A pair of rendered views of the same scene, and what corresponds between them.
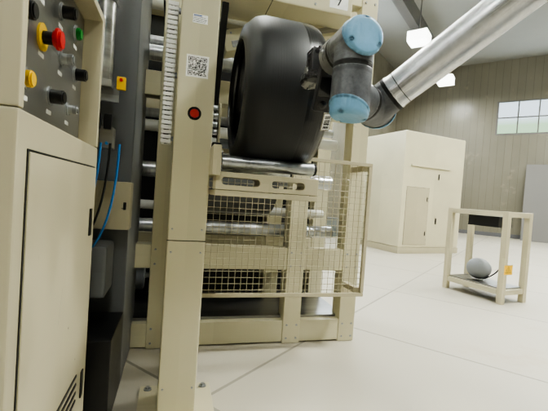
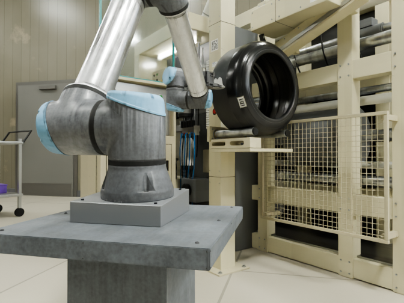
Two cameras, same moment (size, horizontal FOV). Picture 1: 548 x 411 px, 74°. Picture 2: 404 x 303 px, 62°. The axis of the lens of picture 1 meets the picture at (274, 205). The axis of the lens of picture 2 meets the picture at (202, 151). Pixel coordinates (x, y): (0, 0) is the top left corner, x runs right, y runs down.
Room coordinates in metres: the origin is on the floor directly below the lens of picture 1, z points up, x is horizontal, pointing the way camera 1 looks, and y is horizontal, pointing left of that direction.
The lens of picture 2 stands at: (0.35, -1.76, 0.76)
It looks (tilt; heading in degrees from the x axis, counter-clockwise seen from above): 1 degrees up; 68
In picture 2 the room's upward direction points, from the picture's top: straight up
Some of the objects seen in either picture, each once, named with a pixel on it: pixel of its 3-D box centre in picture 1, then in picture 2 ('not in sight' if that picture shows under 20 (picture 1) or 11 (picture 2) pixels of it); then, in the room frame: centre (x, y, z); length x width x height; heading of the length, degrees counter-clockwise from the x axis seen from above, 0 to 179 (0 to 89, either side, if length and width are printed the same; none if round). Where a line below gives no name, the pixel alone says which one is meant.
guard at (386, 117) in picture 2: (285, 226); (314, 173); (1.78, -0.06, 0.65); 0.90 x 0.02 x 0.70; 105
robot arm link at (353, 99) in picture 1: (352, 94); (177, 99); (0.85, -0.16, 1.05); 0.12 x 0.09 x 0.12; 144
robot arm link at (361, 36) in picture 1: (353, 44); (176, 77); (0.84, -0.16, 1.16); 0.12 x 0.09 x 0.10; 15
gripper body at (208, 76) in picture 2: (324, 64); (202, 79); (1.01, -0.11, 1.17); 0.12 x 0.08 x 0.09; 15
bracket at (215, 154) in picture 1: (211, 163); (231, 134); (1.36, 0.24, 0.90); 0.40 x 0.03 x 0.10; 15
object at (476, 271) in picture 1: (484, 252); not in sight; (3.42, -2.02, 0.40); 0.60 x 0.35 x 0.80; 25
